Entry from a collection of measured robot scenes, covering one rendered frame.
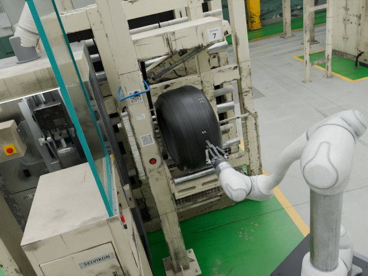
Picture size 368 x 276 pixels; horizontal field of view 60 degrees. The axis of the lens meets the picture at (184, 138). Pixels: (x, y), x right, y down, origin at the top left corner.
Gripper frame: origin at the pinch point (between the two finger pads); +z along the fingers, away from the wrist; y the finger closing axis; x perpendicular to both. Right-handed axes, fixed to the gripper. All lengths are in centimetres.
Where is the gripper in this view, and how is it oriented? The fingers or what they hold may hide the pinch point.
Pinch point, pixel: (208, 145)
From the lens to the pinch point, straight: 176.9
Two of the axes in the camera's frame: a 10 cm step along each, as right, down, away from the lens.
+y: -9.5, 2.7, -1.5
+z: -2.8, -5.3, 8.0
